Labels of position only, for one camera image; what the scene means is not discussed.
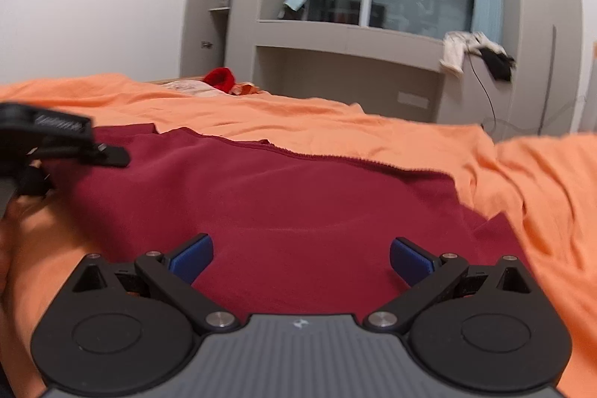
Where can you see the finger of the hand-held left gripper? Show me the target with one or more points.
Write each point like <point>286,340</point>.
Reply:
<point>109,155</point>

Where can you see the grey window bench cabinet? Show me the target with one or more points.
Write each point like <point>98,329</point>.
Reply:
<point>345,39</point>

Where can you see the white garment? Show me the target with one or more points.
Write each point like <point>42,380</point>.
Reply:
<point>452,50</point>

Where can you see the grey wardrobe with closed doors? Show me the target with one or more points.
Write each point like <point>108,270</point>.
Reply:
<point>541,6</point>

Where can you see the dark red sweater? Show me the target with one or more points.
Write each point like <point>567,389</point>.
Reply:
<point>289,230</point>

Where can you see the pale patterned cloth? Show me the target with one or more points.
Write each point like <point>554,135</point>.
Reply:
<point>186,88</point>

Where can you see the white wall socket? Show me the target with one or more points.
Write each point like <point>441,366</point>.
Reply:
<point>413,100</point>

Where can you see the bright red cloth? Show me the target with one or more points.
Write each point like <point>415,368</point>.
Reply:
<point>219,78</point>

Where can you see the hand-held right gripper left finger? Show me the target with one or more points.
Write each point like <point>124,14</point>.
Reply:
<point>192,259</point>

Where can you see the small orange cloth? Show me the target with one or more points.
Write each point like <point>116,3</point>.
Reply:
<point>243,90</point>

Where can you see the orange blanket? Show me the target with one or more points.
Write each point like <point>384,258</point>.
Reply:
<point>536,202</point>

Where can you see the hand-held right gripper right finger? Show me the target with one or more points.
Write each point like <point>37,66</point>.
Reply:
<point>410,260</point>

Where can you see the black garment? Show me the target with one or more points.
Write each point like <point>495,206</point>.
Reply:
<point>499,64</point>

